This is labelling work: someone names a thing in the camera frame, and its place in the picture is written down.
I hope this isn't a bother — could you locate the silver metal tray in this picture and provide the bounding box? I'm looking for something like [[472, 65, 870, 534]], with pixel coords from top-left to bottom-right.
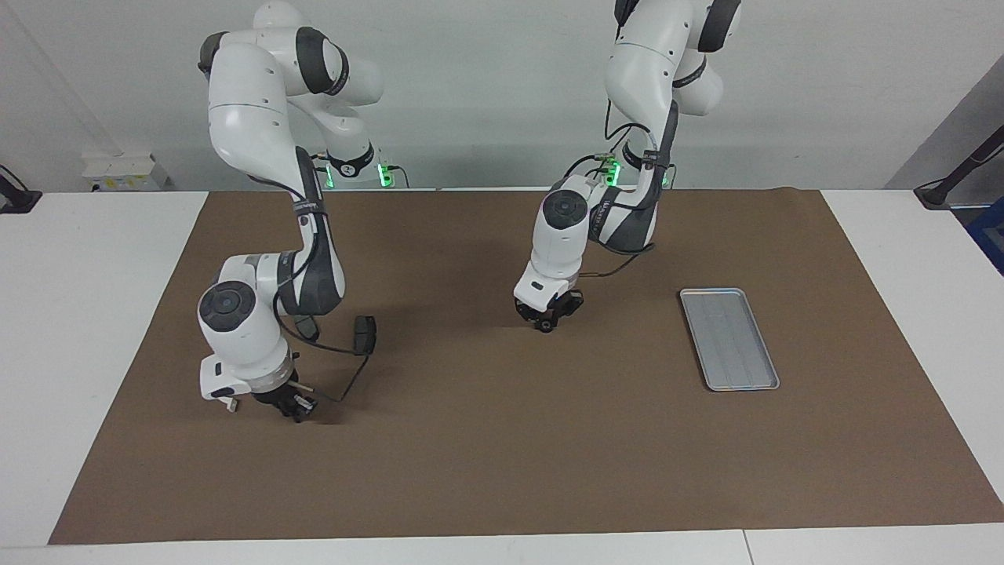
[[678, 287, 781, 392]]

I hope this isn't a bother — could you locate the brown table mat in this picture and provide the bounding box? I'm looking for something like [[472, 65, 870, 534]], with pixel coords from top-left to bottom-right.
[[47, 188, 1004, 546]]

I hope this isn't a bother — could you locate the white power box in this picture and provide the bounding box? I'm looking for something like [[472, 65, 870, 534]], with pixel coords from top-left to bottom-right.
[[82, 153, 169, 193]]

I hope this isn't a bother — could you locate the black table clamp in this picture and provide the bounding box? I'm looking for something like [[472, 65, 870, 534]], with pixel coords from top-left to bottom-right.
[[0, 165, 42, 214]]

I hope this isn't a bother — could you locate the black stand with pole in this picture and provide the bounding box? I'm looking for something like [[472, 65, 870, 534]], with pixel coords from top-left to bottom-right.
[[914, 126, 1004, 209]]

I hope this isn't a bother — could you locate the blue box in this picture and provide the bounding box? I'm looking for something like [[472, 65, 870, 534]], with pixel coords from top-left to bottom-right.
[[966, 196, 1004, 275]]

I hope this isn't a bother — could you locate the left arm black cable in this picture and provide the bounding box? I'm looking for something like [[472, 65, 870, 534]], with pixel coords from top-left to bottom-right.
[[561, 98, 668, 279]]

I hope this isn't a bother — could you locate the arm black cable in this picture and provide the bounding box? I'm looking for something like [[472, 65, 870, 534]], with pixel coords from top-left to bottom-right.
[[275, 180, 373, 405], [561, 98, 668, 279]]

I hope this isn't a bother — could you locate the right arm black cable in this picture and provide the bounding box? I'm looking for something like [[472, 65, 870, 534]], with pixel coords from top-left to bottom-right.
[[275, 180, 373, 405]]

